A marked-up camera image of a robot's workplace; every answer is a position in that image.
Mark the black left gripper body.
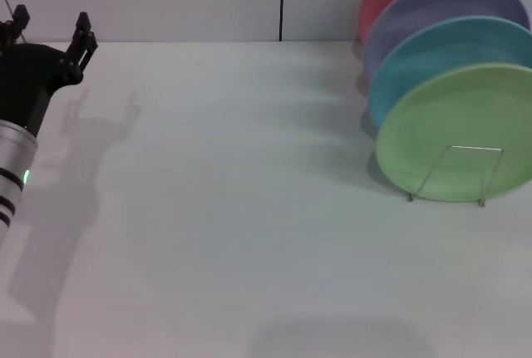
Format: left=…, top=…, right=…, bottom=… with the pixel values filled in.
left=0, top=43, right=82, bottom=138

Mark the green plate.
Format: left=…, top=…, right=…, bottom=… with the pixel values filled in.
left=375, top=62, right=532, bottom=204

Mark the teal plate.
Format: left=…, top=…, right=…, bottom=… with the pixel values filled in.
left=368, top=16, right=532, bottom=129

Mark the purple plate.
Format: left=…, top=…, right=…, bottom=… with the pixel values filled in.
left=365, top=0, right=531, bottom=79

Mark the silver wire plate rack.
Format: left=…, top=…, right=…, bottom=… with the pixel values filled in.
left=406, top=145, right=505, bottom=209

